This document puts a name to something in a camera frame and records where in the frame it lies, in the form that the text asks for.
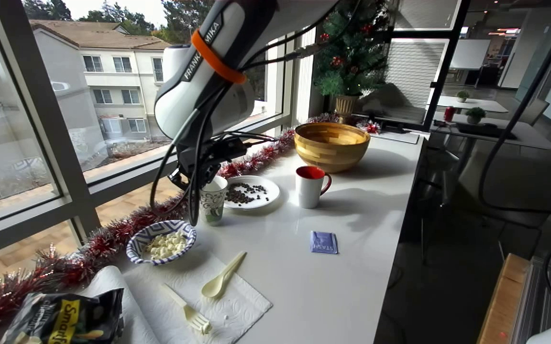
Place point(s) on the pale food pieces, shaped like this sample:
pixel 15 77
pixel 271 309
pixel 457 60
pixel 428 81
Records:
pixel 162 244

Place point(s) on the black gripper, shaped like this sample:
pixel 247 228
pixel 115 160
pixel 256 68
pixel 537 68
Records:
pixel 206 154

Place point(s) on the pale plastic fork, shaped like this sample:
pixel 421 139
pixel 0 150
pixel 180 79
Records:
pixel 191 316

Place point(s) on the white paper napkin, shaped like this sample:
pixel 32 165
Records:
pixel 237 307

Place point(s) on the white mug red inside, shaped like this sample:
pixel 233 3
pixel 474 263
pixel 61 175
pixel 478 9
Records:
pixel 310 186

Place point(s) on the black yellow chip bag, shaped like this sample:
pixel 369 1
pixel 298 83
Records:
pixel 65 316

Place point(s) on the small Christmas tree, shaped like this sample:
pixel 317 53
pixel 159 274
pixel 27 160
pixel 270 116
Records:
pixel 352 51

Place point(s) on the green print paper cup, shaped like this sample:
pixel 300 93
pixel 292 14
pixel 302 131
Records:
pixel 212 204

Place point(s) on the red tinsel garland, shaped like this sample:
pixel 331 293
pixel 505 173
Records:
pixel 115 236

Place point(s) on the tan tree pot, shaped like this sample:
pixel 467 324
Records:
pixel 344 106

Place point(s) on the grey chair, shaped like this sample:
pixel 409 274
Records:
pixel 511 185

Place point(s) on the blue patterned paper bowl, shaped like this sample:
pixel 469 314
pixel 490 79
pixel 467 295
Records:
pixel 136 251

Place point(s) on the small blue packet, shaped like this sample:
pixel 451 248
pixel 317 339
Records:
pixel 323 244

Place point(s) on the small red cup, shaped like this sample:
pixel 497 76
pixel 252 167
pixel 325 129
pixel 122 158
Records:
pixel 447 114

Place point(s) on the white background table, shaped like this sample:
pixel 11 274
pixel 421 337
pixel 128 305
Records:
pixel 516 133

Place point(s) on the dark food crumbs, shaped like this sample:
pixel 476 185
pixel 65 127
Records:
pixel 247 194

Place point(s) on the large wooden bowl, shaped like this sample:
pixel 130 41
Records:
pixel 331 146

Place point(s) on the black slanted pole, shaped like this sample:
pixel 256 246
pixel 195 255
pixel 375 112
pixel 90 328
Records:
pixel 444 64

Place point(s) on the small green potted plant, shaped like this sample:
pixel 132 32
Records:
pixel 474 116

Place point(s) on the white round plate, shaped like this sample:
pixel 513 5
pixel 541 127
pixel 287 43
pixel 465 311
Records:
pixel 268 198

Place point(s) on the pale plastic spoon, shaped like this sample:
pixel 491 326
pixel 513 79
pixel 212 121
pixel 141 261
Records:
pixel 222 278

